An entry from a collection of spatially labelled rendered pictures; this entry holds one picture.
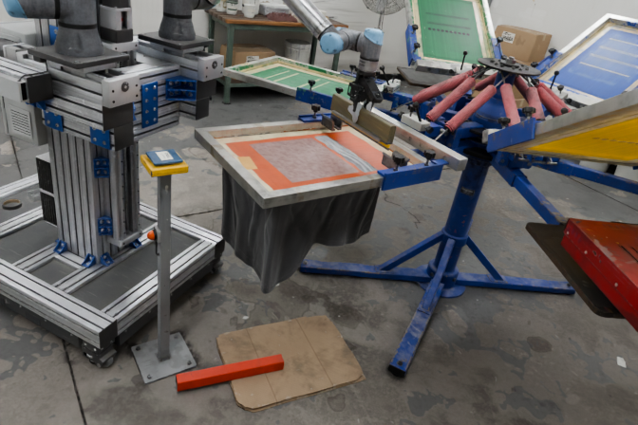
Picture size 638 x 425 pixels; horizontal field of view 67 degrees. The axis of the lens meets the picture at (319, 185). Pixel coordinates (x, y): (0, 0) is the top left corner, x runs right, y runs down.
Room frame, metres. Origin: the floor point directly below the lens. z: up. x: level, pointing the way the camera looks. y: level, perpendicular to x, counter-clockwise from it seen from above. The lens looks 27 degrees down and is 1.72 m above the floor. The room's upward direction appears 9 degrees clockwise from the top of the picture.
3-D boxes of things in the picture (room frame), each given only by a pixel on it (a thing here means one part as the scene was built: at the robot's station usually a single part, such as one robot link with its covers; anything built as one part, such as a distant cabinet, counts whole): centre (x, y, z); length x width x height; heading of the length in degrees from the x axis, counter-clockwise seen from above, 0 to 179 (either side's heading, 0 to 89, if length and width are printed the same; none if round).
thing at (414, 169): (1.69, -0.33, 0.98); 0.30 x 0.05 x 0.07; 128
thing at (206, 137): (1.77, 0.03, 0.97); 0.79 x 0.58 x 0.04; 128
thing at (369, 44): (1.90, -0.11, 1.39); 0.09 x 0.08 x 0.11; 68
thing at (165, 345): (1.52, 0.55, 0.48); 0.22 x 0.22 x 0.96; 38
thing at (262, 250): (1.59, 0.26, 0.74); 0.45 x 0.03 x 0.43; 38
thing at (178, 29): (2.08, 0.70, 1.31); 0.15 x 0.15 x 0.10
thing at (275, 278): (1.57, -0.06, 0.74); 0.46 x 0.04 x 0.42; 128
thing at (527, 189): (1.75, -0.90, 0.91); 1.34 x 0.40 x 0.08; 8
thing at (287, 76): (2.76, 0.03, 1.05); 1.08 x 0.61 x 0.23; 68
